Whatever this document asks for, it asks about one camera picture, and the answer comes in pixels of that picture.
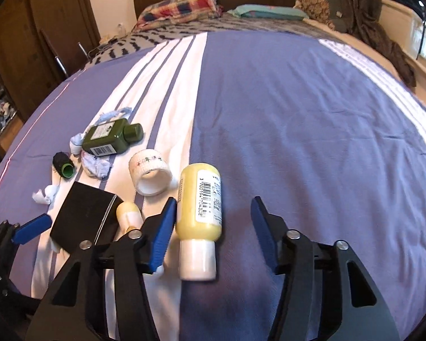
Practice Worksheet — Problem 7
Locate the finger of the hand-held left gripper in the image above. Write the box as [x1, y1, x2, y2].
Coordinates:
[0, 213, 53, 253]

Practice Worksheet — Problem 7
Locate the wooden wardrobe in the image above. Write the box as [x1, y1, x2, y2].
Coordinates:
[0, 0, 102, 123]

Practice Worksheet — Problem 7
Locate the crumpled white tissue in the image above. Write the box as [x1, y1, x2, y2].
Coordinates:
[32, 184, 62, 205]
[80, 151, 113, 180]
[97, 107, 133, 126]
[70, 132, 86, 155]

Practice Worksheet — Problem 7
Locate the small cream bottle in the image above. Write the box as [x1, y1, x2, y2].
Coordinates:
[116, 201, 143, 233]

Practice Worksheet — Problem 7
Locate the plaid pillow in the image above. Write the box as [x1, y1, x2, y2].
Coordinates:
[134, 0, 224, 31]

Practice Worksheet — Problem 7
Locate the purple white striped blanket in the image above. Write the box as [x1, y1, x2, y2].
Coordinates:
[0, 30, 426, 341]

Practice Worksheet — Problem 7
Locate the black thread spool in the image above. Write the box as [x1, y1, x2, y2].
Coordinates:
[52, 151, 75, 178]

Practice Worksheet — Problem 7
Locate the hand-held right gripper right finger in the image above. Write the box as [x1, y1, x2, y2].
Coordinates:
[250, 196, 402, 341]

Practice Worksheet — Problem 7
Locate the brown hanging cloth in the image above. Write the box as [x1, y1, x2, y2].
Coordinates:
[341, 0, 417, 88]

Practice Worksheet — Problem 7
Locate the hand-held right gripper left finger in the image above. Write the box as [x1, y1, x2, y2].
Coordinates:
[25, 196, 178, 341]

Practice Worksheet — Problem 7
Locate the yellow bottle with white cap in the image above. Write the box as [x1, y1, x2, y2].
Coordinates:
[175, 163, 224, 280]

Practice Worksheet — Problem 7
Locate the brown patterned cushion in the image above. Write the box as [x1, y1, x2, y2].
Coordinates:
[294, 0, 341, 31]

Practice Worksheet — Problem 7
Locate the chrome metal pole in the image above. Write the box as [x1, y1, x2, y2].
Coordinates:
[55, 54, 70, 78]

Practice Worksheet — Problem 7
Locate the grey patterned bedsheet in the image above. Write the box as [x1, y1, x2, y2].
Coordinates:
[83, 11, 345, 69]

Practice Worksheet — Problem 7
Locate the dark green bottle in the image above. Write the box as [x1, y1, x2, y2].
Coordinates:
[82, 119, 144, 157]

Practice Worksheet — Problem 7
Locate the white tape roll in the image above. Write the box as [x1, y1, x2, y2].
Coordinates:
[128, 150, 173, 197]

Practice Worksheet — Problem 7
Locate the black box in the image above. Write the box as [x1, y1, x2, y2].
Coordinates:
[50, 181, 125, 253]

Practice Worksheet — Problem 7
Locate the teal pillow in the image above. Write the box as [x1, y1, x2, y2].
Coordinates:
[231, 4, 308, 21]

